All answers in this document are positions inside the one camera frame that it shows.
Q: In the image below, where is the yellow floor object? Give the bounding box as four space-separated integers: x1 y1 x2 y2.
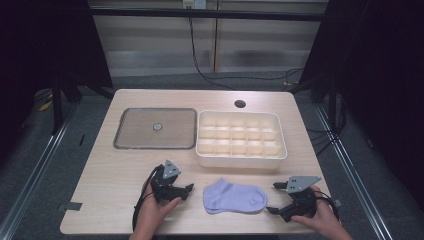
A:
38 99 54 113

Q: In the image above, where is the white divided storage box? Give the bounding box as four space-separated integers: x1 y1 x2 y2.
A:
195 109 288 170

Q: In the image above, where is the grey translucent box lid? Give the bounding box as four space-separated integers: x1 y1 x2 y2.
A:
112 107 198 151

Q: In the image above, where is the black horizontal bar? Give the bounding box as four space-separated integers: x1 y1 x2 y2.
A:
89 7 329 23

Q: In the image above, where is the white wall power outlet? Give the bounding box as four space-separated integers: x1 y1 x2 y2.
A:
182 0 208 10

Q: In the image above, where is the dark curtain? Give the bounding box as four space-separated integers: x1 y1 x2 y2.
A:
0 0 114 158
293 0 424 208

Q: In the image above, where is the lilac sock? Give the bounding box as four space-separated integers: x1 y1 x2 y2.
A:
202 178 269 215

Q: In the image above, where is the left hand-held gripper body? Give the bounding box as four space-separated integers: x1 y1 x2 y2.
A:
150 159 184 204

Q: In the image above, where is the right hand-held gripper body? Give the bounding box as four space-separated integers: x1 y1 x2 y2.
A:
281 175 322 223

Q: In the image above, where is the long black power cable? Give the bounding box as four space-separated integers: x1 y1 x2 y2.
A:
187 16 305 92

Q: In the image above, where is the person's left hand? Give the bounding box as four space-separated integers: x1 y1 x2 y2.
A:
133 185 183 235

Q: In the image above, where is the person's right hand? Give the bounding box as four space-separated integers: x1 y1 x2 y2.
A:
291 185 339 234

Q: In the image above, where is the metal floor rail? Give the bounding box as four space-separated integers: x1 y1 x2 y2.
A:
314 105 403 240
0 105 79 240

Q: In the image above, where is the bundle of black floor cables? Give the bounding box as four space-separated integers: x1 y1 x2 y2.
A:
305 94 348 158

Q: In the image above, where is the black metal stand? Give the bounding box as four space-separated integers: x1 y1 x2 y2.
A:
327 74 338 133
50 74 65 136

